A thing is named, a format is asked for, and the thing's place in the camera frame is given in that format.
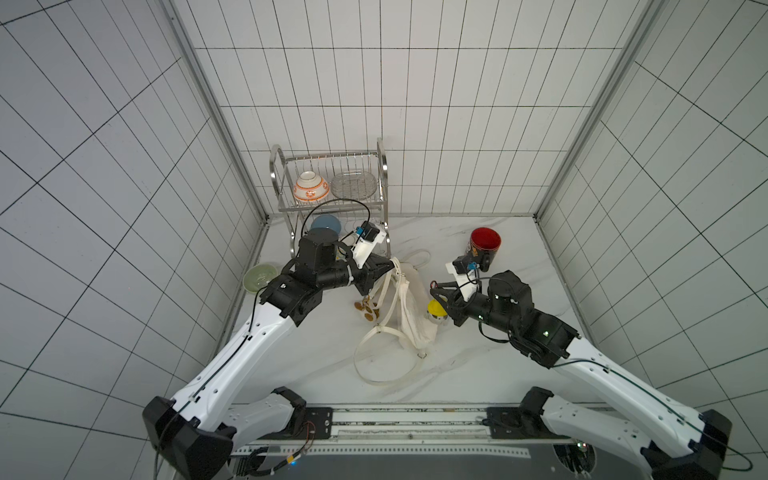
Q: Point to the cream canvas tote bag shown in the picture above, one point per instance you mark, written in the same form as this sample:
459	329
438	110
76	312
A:
402	297

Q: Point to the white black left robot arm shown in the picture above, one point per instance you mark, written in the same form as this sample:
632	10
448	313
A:
279	309

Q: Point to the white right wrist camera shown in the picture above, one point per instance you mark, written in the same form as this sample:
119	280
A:
465	271

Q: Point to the aluminium mounting rail base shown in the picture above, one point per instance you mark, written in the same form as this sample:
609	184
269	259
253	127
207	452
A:
261	439

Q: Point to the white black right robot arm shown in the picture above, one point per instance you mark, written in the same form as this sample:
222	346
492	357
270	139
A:
661	436

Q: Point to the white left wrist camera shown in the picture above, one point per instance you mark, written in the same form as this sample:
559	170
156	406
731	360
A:
369	235

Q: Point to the stainless steel dish rack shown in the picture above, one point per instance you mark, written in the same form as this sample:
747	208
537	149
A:
284	171

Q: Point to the brown white plush dog charm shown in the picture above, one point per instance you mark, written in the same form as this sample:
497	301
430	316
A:
368	308

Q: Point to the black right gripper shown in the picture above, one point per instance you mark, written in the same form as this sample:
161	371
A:
453	306

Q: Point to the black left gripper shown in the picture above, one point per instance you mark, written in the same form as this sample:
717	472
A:
369	272

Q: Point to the blue ceramic bowl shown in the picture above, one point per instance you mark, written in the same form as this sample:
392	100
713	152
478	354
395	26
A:
327	221

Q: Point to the orange white patterned bowl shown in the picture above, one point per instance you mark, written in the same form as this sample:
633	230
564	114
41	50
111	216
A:
310	188

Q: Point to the light green bowl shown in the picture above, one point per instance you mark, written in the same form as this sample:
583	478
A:
258	277

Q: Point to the yellow plush charm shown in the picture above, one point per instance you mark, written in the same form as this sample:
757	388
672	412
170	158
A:
436	311

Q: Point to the black skull mug red inside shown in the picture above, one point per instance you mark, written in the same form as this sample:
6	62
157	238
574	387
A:
484	244

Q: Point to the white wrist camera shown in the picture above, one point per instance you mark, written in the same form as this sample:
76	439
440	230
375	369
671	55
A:
369	235
465	271

